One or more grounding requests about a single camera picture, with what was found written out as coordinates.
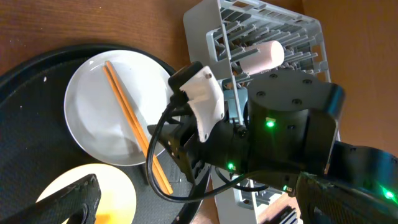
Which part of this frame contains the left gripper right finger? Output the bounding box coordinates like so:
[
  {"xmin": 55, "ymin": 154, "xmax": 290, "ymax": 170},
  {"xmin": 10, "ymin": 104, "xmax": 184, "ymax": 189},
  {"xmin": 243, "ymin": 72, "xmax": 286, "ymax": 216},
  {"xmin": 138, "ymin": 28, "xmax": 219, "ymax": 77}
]
[{"xmin": 296, "ymin": 172, "xmax": 397, "ymax": 224}]

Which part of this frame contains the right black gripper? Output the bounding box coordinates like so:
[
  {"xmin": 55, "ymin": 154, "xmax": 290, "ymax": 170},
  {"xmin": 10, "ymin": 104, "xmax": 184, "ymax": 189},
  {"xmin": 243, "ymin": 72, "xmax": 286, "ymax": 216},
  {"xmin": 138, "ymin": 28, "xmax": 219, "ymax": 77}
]
[{"xmin": 157, "ymin": 116, "xmax": 249, "ymax": 184}]

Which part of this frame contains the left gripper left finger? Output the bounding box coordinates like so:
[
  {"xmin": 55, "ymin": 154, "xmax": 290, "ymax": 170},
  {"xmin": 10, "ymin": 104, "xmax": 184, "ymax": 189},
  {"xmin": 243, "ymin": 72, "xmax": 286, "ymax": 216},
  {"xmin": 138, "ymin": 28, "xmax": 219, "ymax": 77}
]
[{"xmin": 1, "ymin": 174, "xmax": 101, "ymax": 224}]

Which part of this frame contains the yellow plastic bowl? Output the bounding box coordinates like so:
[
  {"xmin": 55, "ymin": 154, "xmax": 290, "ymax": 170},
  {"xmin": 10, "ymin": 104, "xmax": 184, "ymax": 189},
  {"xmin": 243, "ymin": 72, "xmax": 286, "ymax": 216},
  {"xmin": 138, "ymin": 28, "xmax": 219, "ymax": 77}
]
[{"xmin": 37, "ymin": 164, "xmax": 137, "ymax": 224}]

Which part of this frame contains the grey round plate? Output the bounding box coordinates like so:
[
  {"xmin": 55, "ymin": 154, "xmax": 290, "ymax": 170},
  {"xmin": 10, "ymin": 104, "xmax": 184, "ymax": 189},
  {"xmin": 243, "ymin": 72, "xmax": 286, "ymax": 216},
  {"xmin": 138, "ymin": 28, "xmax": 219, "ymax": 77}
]
[{"xmin": 64, "ymin": 50, "xmax": 172, "ymax": 166}]

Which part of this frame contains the pink plastic cup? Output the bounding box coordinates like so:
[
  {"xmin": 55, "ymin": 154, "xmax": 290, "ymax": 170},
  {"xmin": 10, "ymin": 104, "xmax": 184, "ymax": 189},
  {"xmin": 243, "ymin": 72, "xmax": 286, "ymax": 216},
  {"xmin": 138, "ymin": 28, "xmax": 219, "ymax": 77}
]
[{"xmin": 239, "ymin": 40, "xmax": 285, "ymax": 75}]

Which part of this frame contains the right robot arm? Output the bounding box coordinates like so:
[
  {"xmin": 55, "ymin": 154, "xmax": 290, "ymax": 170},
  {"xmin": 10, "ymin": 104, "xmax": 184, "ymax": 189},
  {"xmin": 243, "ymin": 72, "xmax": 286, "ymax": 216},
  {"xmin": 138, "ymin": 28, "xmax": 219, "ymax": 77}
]
[{"xmin": 148, "ymin": 70, "xmax": 397, "ymax": 201}]

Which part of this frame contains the grey dishwasher rack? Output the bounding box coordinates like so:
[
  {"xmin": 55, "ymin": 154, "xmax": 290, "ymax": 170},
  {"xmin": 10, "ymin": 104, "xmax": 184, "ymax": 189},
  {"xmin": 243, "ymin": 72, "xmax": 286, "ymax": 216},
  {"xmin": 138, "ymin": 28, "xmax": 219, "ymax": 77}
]
[{"xmin": 182, "ymin": 0, "xmax": 341, "ymax": 224}]

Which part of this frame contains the round black tray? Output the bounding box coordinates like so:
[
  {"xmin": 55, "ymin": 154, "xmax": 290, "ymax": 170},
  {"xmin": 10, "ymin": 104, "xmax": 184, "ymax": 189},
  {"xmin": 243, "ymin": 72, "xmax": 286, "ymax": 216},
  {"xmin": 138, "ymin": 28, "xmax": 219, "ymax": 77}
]
[{"xmin": 1, "ymin": 44, "xmax": 202, "ymax": 223}]

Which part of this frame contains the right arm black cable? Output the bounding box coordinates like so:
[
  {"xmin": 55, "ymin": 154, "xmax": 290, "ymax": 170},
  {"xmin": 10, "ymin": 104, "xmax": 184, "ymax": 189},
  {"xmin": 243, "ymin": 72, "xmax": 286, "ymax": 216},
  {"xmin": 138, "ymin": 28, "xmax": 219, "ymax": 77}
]
[{"xmin": 145, "ymin": 102, "xmax": 299, "ymax": 205}]

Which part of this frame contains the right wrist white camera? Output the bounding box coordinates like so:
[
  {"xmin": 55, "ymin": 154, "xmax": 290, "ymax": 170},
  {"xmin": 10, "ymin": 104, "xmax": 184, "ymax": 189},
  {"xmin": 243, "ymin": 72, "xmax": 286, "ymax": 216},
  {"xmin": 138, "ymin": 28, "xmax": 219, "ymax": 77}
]
[{"xmin": 168, "ymin": 62, "xmax": 224, "ymax": 142}]

